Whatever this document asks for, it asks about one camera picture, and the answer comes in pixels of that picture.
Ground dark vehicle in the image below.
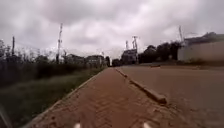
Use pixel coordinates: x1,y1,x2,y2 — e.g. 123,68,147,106
111,58,122,68

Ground building with tower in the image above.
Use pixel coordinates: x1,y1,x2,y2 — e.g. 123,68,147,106
120,48,138,66

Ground low buildings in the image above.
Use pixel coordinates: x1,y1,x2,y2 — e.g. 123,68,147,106
61,53,108,69

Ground red brick path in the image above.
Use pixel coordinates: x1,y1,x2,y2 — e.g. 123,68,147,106
21,67,201,128

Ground raised concrete kerb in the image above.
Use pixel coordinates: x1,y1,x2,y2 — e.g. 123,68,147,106
114,67,168,105

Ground group of dark trees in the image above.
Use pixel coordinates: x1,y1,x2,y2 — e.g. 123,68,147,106
138,41,183,64

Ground lattice mast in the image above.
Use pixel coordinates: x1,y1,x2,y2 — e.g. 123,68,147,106
55,22,64,64

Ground pale edge kerb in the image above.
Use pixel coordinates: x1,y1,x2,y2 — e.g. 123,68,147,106
19,68,108,128

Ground grass verge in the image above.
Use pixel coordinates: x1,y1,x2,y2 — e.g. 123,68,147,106
0,67,106,128

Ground overgrown bushes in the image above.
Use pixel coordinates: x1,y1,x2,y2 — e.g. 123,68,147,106
0,39,104,88

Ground brown dirt road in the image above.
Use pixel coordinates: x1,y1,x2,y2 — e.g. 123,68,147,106
116,65,224,128

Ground wooden pole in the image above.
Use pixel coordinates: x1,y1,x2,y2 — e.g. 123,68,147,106
11,35,16,58

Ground pale boundary wall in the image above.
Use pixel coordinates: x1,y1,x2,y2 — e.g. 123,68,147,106
177,40,224,63

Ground building behind wall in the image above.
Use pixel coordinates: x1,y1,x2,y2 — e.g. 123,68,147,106
183,31,224,47

